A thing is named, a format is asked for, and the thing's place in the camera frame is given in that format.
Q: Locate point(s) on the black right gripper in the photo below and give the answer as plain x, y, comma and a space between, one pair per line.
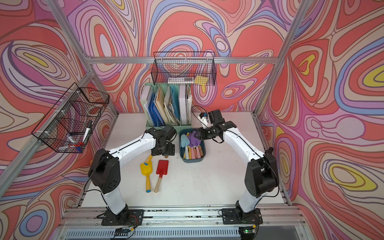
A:
201, 134

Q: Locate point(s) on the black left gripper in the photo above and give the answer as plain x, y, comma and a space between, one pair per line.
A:
171, 150

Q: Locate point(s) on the light blue shovel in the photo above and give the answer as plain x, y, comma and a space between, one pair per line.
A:
184, 141

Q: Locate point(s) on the dark teal storage box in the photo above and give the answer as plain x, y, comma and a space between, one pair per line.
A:
186, 132

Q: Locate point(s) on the yellow shovel wooden handle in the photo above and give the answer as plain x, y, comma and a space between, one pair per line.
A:
201, 151

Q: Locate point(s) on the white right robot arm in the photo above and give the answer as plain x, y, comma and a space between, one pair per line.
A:
261, 175

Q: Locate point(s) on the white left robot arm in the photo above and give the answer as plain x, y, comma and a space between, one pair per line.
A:
108, 166

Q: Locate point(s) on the mint green file organizer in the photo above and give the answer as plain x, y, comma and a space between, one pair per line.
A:
167, 105

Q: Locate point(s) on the yellow sponge in basket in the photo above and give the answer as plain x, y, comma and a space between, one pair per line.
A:
200, 80

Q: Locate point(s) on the black stapler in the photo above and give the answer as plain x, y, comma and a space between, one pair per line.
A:
269, 151

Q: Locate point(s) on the black marker pen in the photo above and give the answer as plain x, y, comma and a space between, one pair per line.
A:
87, 131

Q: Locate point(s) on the green shovel yellow handle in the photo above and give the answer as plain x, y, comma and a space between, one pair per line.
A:
148, 160

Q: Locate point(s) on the red shovel wooden handle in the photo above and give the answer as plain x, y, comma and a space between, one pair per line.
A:
162, 169

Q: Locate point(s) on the yellow shovel blue tipped handle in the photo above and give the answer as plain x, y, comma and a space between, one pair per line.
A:
146, 170

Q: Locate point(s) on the black wire basket back wall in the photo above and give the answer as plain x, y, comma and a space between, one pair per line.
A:
181, 67

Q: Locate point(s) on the black wire basket wall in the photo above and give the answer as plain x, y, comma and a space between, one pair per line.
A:
181, 67
64, 132

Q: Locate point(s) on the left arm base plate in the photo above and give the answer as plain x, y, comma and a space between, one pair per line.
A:
127, 217

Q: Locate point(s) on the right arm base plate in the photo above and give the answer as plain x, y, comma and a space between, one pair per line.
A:
238, 217

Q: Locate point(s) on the black wire basket left wall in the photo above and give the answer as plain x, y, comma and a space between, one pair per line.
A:
64, 132

